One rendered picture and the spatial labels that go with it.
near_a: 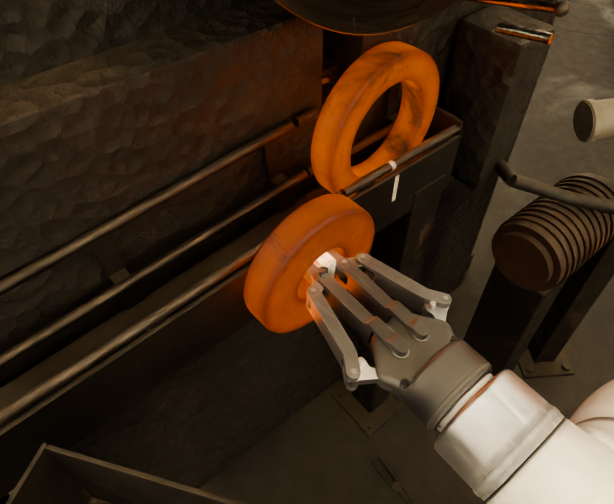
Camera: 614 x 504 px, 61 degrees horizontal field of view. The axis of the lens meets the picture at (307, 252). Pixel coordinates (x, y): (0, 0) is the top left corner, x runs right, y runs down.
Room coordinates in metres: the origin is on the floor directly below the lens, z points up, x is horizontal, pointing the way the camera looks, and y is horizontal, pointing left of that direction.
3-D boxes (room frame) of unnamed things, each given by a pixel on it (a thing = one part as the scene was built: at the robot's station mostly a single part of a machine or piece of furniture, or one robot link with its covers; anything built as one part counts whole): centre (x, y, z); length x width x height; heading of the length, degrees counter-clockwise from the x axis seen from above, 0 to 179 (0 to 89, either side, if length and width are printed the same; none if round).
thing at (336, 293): (0.27, -0.05, 0.70); 0.11 x 0.01 x 0.04; 41
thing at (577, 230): (0.61, -0.42, 0.27); 0.22 x 0.13 x 0.53; 130
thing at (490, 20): (0.66, -0.25, 0.68); 0.11 x 0.08 x 0.24; 40
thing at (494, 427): (0.17, -0.15, 0.70); 0.09 x 0.06 x 0.09; 130
